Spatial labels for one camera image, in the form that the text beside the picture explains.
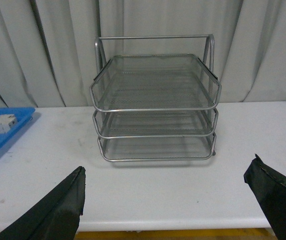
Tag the silver mesh three-tier rack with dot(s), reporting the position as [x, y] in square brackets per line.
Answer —
[156, 107]

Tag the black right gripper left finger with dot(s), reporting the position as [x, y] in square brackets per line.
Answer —
[56, 216]

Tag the blue plastic tray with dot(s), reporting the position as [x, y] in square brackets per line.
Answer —
[23, 115]

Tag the grey curtain backdrop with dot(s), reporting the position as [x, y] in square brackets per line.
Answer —
[47, 53]

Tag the white circuit breaker block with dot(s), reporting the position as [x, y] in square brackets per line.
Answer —
[7, 122]

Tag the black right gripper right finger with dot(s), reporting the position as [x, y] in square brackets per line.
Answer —
[269, 188]

